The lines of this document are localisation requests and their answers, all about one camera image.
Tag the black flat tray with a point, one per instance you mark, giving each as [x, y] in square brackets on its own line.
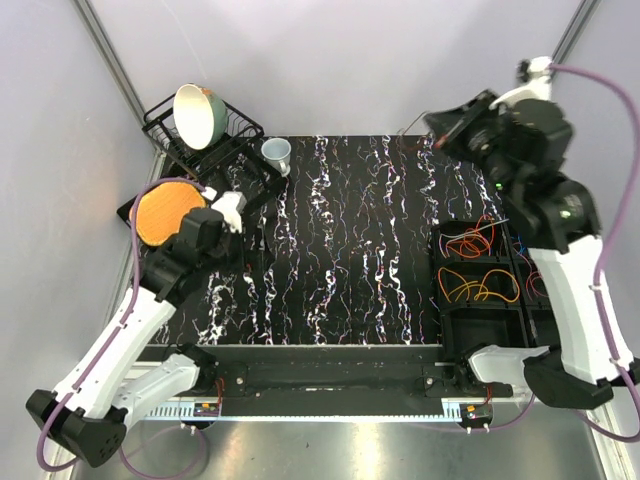
[128, 213]

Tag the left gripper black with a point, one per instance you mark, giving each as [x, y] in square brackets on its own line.
[240, 240]

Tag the light blue cup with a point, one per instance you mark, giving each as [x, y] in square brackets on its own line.
[277, 153]

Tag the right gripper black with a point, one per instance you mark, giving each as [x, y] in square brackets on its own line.
[449, 127]

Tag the orange woven mat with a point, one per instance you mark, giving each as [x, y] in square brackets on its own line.
[161, 211]

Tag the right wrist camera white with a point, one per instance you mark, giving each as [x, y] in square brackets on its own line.
[534, 77]

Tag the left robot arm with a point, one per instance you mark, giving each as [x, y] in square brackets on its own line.
[87, 415]

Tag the black compartment organizer tray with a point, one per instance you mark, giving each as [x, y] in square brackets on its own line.
[488, 289]

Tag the cream and green bowl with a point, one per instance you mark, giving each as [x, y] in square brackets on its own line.
[200, 116]

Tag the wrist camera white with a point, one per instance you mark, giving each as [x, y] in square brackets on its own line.
[230, 205]
[534, 77]

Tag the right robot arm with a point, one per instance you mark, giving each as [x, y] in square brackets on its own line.
[519, 146]

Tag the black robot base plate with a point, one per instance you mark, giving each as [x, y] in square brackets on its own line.
[313, 383]

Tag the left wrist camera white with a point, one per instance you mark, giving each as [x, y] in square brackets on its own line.
[230, 205]

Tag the black wire dish rack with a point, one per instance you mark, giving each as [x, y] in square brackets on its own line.
[230, 163]

